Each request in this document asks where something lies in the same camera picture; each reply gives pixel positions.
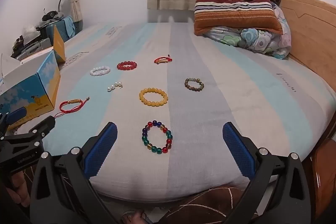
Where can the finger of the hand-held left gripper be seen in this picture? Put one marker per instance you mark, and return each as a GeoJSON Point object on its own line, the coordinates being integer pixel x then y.
{"type": "Point", "coordinates": [15, 114]}
{"type": "Point", "coordinates": [43, 125]}

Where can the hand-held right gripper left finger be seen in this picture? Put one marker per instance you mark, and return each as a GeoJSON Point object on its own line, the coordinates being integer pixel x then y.
{"type": "Point", "coordinates": [103, 147]}

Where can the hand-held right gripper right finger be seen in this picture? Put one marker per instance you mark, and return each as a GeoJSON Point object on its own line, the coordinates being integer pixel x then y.
{"type": "Point", "coordinates": [238, 151]}

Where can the white cardboard box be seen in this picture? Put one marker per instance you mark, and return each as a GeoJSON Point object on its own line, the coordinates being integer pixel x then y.
{"type": "Point", "coordinates": [39, 82]}

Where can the pearl bead ornament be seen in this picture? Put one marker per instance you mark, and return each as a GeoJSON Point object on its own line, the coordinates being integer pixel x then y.
{"type": "Point", "coordinates": [113, 87]}

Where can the person's left hand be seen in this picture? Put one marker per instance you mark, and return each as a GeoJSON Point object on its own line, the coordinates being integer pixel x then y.
{"type": "Point", "coordinates": [18, 188]}

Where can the striped bed sheet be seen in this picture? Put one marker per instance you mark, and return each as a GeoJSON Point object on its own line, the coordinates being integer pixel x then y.
{"type": "Point", "coordinates": [210, 121]}

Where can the brown patterned cloth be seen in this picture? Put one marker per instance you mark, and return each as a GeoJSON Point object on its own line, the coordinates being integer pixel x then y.
{"type": "Point", "coordinates": [204, 205]}

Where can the grey suitcase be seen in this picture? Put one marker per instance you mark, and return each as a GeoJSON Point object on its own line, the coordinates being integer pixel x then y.
{"type": "Point", "coordinates": [34, 47]}

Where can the person's foot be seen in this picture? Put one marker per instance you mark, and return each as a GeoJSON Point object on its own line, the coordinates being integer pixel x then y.
{"type": "Point", "coordinates": [134, 217]}

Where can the white plastic bag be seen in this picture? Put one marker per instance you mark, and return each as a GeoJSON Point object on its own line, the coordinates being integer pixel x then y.
{"type": "Point", "coordinates": [30, 31]}

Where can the teal suitcase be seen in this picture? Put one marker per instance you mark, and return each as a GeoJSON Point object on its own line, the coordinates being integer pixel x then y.
{"type": "Point", "coordinates": [56, 27]}

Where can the teal cloth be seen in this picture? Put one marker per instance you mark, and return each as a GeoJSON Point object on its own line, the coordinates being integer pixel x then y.
{"type": "Point", "coordinates": [68, 26]}

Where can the black bag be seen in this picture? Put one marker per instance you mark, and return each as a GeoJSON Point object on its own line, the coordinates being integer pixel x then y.
{"type": "Point", "coordinates": [50, 14]}

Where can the floral quilt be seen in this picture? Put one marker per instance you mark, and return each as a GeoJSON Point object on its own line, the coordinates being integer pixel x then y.
{"type": "Point", "coordinates": [252, 40]}

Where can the striped folded blankets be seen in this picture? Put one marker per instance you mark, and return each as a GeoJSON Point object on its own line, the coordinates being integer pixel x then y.
{"type": "Point", "coordinates": [236, 14]}

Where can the wooden bed frame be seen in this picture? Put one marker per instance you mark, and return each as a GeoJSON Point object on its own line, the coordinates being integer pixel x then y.
{"type": "Point", "coordinates": [309, 29]}

